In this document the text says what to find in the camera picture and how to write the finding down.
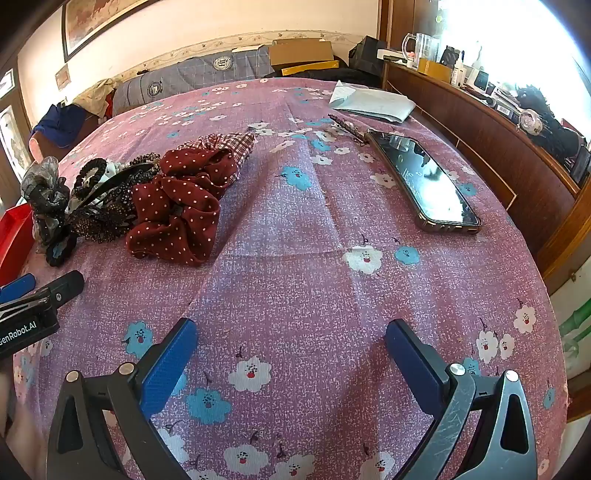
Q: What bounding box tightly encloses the blue clothing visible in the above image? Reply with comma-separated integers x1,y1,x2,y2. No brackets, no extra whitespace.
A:
30,102,100,148

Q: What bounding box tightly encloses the small black scrunchie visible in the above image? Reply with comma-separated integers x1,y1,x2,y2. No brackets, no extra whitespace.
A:
45,233,78,267

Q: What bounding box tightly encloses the black bag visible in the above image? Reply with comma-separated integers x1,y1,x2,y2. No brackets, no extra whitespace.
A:
348,36,389,70

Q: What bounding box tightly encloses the black jacket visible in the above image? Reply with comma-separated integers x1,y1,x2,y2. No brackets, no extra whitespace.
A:
272,65,384,88

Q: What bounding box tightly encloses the wooden glass-pane door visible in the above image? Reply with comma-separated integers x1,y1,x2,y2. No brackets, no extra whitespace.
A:
0,69,33,208

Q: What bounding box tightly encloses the black ruffled hair tie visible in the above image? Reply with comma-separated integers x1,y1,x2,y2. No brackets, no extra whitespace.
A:
74,158,108,201

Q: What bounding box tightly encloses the grey checked folded quilt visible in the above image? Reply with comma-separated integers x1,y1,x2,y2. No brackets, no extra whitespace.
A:
113,69,185,116
178,44,275,88

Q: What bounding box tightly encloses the pink floral bedsheet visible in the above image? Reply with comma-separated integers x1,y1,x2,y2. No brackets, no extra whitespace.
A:
11,76,571,480

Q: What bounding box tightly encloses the small yellow cardboard box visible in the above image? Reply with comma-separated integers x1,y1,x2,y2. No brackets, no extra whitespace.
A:
418,59,453,83

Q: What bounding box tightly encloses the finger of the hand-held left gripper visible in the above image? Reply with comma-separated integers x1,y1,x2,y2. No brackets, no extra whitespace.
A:
0,273,37,303
44,271,85,305

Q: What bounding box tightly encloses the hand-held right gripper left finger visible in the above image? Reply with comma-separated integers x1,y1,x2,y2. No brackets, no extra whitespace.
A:
46,318,199,480

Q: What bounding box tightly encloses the dark spotted scrunchie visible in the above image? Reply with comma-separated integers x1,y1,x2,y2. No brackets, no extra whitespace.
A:
69,180,139,243

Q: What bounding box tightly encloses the framed wall picture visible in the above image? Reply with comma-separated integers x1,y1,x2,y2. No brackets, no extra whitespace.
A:
61,0,158,63

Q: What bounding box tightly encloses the black headband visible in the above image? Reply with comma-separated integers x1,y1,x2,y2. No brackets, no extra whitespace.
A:
69,161,160,213

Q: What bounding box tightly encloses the beige clothing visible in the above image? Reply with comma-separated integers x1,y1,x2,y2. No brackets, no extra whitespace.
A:
74,78,121,118

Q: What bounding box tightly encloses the wooden headboard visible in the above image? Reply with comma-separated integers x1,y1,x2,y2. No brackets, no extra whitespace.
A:
381,60,591,282

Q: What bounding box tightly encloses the red box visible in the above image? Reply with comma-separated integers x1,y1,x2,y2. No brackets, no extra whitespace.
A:
0,204,35,287

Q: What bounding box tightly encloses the open cardboard box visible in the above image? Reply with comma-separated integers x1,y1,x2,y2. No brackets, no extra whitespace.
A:
268,38,335,70

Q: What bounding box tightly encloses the black organza scrunchie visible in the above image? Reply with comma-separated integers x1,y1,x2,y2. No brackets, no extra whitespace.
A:
21,156,72,250

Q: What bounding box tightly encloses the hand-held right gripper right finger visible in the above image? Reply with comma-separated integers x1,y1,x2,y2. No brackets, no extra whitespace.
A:
385,319,539,480

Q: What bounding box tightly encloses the clear glass pitcher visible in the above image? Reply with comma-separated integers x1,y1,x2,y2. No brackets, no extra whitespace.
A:
402,32,439,70

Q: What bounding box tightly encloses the red plaid scrunchie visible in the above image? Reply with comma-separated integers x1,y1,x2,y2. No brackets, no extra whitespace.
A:
187,133,257,183

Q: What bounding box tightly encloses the white padded envelope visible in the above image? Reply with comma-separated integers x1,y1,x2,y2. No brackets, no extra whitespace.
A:
329,80,416,124

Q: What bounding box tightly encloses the flat yellow box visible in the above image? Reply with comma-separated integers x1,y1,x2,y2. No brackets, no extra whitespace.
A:
281,60,342,77

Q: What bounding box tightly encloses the red polka dot scrunchie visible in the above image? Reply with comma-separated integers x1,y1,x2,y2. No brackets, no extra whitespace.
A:
126,147,238,267

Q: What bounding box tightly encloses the black smartphone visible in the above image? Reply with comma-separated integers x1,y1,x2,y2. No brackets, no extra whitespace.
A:
366,130,483,235

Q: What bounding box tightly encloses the decorated hair clip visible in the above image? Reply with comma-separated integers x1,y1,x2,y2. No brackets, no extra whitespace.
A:
327,114,370,146

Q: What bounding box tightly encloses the person's left forearm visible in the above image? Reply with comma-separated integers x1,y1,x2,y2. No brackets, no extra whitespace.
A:
0,369,47,480

